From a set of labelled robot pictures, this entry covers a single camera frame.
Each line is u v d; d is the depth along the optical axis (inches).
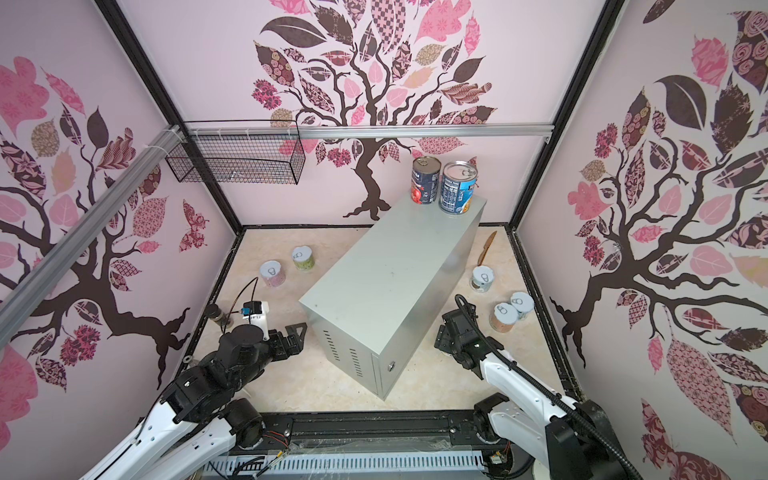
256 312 24.8
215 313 33.8
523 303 36.0
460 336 25.9
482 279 38.4
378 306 23.1
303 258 41.1
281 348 24.9
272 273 39.3
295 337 25.9
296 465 27.4
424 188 29.2
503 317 35.1
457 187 27.3
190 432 18.9
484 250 44.7
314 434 29.4
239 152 37.3
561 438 15.7
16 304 19.5
